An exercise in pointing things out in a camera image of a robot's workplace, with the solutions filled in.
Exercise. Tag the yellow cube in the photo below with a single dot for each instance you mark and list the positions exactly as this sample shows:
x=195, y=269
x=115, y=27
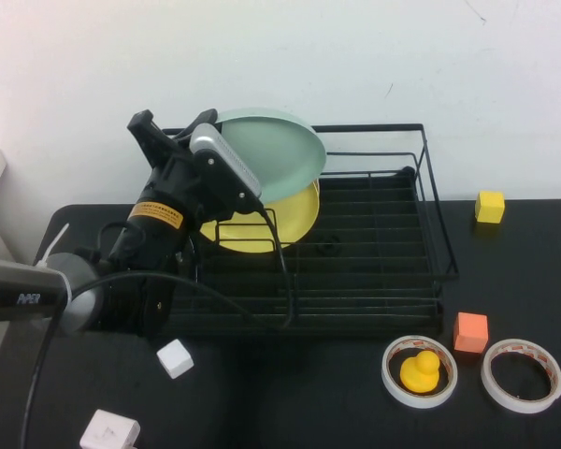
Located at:
x=491, y=208

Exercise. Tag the orange cube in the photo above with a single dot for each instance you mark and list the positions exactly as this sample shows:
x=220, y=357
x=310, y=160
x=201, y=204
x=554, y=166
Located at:
x=471, y=333

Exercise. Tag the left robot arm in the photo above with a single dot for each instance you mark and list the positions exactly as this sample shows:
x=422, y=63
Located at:
x=18, y=285

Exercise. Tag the white cube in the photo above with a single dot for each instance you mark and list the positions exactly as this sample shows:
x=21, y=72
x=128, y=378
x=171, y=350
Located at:
x=175, y=359

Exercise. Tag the yellow rubber duck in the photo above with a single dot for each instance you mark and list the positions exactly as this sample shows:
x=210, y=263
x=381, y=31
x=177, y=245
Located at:
x=420, y=374

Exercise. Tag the white zip tie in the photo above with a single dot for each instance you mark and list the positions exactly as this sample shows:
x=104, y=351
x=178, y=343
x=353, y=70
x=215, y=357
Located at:
x=56, y=243

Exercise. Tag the white square power adapter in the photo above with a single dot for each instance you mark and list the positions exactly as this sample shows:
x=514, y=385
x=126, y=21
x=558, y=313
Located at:
x=107, y=430

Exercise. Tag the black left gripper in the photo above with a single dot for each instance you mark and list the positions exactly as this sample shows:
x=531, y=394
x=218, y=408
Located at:
x=173, y=192

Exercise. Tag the white tape roll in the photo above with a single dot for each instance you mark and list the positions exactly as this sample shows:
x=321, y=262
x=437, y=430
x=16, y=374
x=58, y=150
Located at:
x=519, y=406
x=418, y=401

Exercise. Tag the yellow plate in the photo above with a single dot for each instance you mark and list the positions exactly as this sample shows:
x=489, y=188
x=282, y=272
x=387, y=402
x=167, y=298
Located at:
x=290, y=220

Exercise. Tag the mint green plate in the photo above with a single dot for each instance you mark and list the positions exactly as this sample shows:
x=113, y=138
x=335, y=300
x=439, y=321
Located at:
x=280, y=154

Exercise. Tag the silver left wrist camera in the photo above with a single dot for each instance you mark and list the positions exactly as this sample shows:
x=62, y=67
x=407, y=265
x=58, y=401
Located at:
x=224, y=154

